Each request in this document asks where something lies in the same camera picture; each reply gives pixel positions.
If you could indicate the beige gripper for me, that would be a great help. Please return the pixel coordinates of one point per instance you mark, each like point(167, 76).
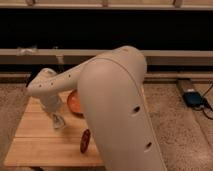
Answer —
point(50, 105)

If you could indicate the white sponge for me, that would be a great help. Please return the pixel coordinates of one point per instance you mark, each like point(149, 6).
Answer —
point(58, 121)

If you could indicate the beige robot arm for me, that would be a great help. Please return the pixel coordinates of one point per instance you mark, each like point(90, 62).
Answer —
point(110, 91)

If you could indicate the orange ceramic bowl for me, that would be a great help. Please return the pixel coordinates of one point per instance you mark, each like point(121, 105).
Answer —
point(74, 103)

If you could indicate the wooden table board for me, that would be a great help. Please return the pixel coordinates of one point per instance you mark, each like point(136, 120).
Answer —
point(37, 144)

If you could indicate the dark red oblong object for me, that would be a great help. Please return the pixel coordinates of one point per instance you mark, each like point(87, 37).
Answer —
point(85, 140)

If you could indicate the blue power adapter box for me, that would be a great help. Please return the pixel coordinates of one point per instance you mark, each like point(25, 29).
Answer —
point(192, 99)

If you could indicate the grey metal rail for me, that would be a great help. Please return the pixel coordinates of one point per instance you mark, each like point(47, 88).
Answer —
point(76, 56)

